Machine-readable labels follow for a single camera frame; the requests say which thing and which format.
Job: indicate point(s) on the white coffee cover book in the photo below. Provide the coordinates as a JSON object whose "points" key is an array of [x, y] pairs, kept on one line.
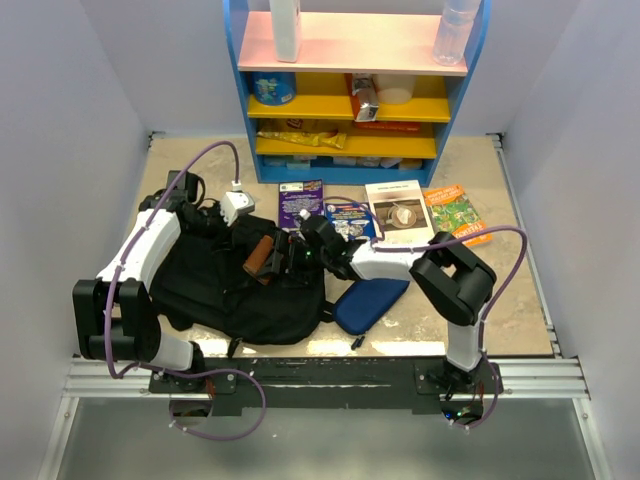
{"points": [[402, 216]]}

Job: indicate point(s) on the blue zip pencil case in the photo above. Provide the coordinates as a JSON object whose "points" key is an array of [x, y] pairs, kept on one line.
{"points": [[365, 302]]}

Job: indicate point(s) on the silver orange snack bag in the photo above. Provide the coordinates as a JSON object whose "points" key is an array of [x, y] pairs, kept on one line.
{"points": [[364, 100]]}

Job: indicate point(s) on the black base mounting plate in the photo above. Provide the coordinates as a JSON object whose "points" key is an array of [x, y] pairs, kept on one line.
{"points": [[423, 385]]}

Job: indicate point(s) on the blue comic book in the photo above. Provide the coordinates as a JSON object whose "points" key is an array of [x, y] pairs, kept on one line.
{"points": [[350, 221]]}

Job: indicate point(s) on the aluminium rail frame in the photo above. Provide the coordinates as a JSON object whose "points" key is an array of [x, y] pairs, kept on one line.
{"points": [[335, 418]]}

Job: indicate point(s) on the white plastic tub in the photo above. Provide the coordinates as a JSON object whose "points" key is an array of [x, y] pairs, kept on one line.
{"points": [[394, 89]]}

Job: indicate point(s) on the blue round tin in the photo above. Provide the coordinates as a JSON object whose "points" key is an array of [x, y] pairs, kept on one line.
{"points": [[274, 88]]}

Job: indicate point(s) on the brown leather wallet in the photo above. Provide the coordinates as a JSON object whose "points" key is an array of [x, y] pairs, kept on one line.
{"points": [[258, 256]]}

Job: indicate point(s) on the clear plastic bottle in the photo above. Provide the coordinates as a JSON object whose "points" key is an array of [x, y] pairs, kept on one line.
{"points": [[454, 29]]}

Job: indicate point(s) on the yellow chips bag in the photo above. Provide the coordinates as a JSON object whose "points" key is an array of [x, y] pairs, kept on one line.
{"points": [[306, 132]]}

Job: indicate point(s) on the black backpack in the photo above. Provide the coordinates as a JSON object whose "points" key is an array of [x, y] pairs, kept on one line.
{"points": [[202, 281]]}

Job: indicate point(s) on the blue shelf unit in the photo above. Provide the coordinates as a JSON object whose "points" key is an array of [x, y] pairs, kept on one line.
{"points": [[336, 45]]}

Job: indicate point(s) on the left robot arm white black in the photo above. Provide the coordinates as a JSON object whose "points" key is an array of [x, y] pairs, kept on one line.
{"points": [[115, 317]]}

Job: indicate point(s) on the orange treehouse book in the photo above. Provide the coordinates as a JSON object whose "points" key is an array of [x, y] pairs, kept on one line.
{"points": [[452, 211]]}

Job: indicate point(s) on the orange flat box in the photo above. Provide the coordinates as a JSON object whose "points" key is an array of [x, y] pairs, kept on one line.
{"points": [[388, 126]]}

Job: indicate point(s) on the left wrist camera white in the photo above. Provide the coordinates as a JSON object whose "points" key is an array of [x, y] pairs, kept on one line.
{"points": [[235, 203]]}

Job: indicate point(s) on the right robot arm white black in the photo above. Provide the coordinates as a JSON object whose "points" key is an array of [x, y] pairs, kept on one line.
{"points": [[457, 282]]}

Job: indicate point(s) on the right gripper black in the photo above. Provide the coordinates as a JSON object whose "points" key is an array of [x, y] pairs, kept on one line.
{"points": [[291, 247]]}

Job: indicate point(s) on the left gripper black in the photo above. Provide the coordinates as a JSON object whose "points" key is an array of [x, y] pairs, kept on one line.
{"points": [[215, 209]]}

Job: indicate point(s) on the purple book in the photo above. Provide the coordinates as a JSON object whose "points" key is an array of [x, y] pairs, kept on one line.
{"points": [[295, 197]]}

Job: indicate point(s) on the white carton on shelf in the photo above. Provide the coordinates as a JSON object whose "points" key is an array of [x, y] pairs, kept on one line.
{"points": [[286, 29]]}

